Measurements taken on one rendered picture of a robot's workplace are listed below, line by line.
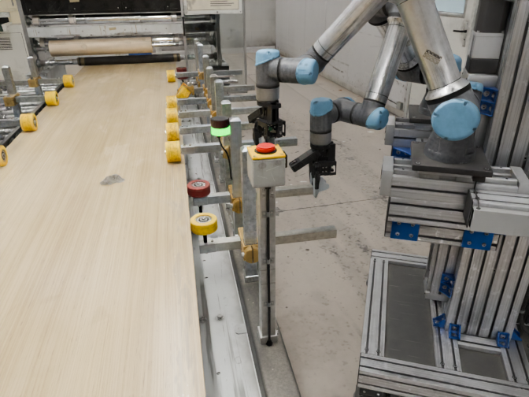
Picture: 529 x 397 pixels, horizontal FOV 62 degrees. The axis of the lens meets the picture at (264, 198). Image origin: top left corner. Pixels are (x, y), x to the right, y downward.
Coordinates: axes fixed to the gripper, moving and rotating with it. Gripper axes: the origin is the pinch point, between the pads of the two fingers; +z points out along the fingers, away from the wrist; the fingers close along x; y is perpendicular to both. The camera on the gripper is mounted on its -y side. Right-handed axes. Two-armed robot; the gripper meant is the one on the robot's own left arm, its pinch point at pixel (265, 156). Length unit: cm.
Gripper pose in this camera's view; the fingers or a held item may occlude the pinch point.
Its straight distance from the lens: 152.2
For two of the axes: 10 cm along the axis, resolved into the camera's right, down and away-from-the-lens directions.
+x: 8.6, -2.4, 4.6
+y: 5.2, 3.8, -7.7
